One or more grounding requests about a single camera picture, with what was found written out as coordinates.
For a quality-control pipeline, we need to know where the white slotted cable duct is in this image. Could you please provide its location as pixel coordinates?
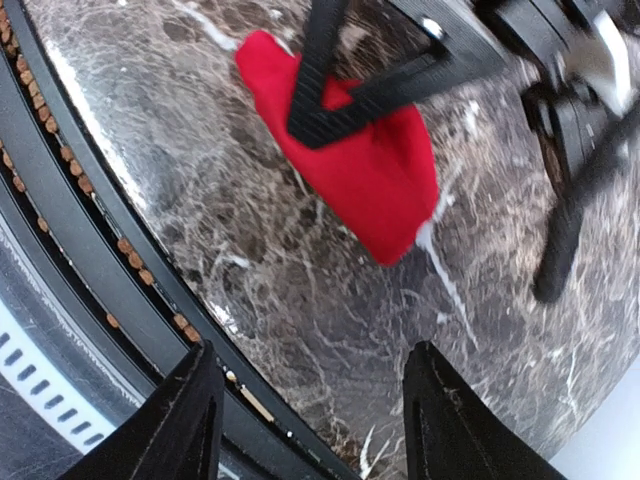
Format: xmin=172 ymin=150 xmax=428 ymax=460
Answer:
xmin=1 ymin=306 xmax=116 ymax=454

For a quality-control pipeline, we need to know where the black front rail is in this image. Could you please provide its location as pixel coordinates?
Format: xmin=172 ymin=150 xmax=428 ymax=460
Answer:
xmin=1 ymin=1 xmax=354 ymax=479

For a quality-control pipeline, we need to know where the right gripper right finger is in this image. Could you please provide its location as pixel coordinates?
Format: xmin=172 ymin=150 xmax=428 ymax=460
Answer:
xmin=403 ymin=342 xmax=563 ymax=479

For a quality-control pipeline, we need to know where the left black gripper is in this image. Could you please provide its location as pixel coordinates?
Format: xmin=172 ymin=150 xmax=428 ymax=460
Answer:
xmin=474 ymin=0 xmax=640 ymax=176

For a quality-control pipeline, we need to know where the red and beige sock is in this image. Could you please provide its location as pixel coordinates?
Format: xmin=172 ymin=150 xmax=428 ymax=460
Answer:
xmin=235 ymin=30 xmax=439 ymax=265

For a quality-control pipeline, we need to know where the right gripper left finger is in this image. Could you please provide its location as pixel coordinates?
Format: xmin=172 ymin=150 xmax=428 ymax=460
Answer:
xmin=61 ymin=342 xmax=225 ymax=479

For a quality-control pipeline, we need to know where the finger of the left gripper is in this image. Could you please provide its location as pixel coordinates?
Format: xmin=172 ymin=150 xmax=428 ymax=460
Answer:
xmin=287 ymin=1 xmax=509 ymax=149

